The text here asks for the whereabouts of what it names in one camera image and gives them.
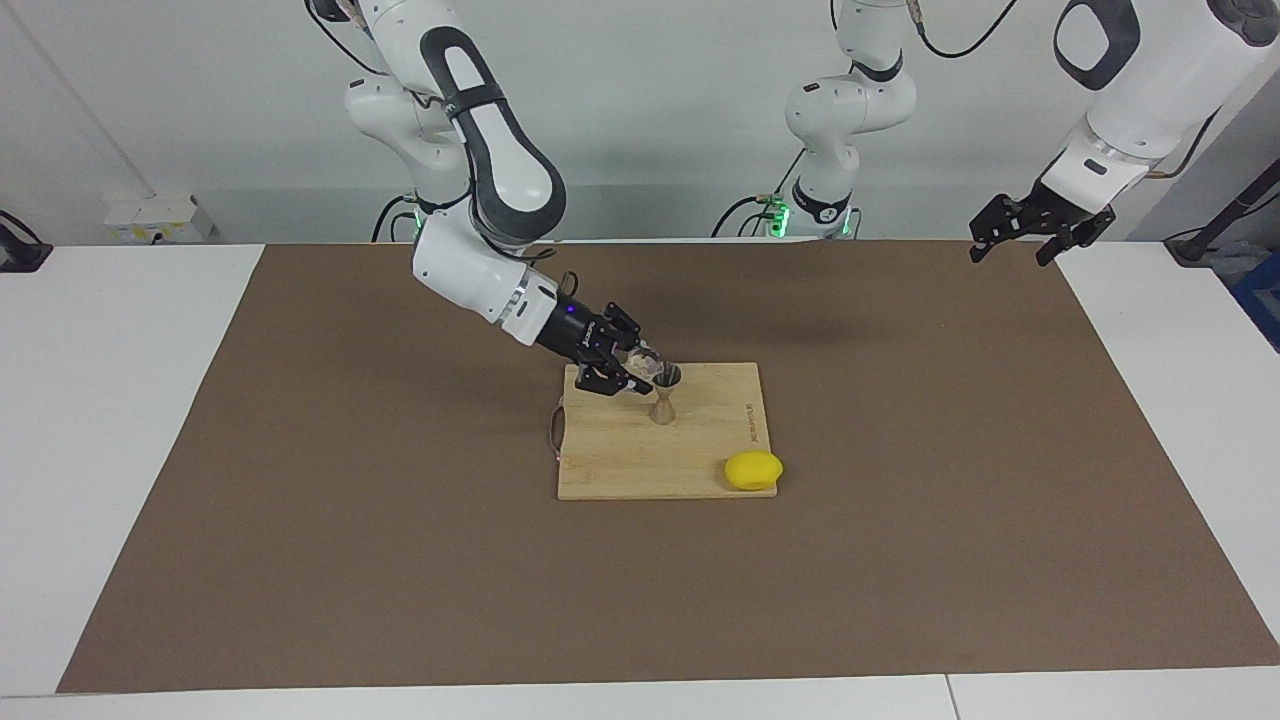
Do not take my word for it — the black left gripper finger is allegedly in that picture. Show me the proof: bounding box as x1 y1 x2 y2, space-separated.
968 192 1042 266
1036 204 1118 268

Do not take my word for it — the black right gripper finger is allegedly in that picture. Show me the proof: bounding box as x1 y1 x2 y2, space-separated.
599 301 647 352
573 357 657 400

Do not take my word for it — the small clear glass cup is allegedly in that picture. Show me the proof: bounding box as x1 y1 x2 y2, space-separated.
625 345 667 389

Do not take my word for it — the steel double jigger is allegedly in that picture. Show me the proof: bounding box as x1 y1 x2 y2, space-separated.
650 363 684 427

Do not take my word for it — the bamboo cutting board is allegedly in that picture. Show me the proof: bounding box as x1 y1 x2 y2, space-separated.
548 362 779 501

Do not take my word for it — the black stand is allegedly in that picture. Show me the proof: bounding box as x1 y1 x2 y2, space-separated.
1165 160 1280 266

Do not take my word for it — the yellow lemon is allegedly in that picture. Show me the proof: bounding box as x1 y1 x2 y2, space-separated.
724 451 784 493

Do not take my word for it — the blue box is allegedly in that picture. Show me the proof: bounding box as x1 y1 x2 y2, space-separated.
1232 250 1280 353

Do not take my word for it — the large brown table mat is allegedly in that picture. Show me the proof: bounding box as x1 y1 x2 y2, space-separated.
57 238 1280 694

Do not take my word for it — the black desk object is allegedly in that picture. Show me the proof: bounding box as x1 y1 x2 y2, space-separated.
0 210 53 273

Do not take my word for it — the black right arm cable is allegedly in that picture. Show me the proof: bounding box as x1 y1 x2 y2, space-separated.
520 245 581 303

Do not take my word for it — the black base cable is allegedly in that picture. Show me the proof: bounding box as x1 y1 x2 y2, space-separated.
372 193 417 244
711 150 806 239

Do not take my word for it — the white wall socket box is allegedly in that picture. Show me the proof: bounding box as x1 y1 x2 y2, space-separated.
105 193 216 244

